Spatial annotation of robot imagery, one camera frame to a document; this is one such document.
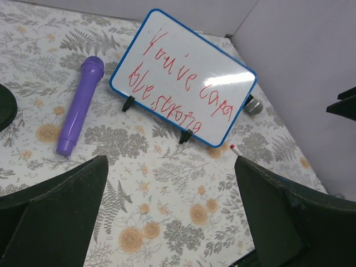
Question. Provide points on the blue framed whiteboard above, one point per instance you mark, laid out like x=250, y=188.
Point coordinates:
x=181, y=77

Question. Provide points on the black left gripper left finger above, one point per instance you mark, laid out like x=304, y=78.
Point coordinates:
x=51, y=223

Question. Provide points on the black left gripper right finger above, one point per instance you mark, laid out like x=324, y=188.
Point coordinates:
x=291, y=224

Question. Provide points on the black round microphone stand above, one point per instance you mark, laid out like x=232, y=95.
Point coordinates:
x=8, y=107

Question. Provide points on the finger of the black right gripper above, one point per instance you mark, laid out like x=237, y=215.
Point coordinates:
x=346, y=105

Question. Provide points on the red white marker pen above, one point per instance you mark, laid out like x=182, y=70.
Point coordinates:
x=235, y=150

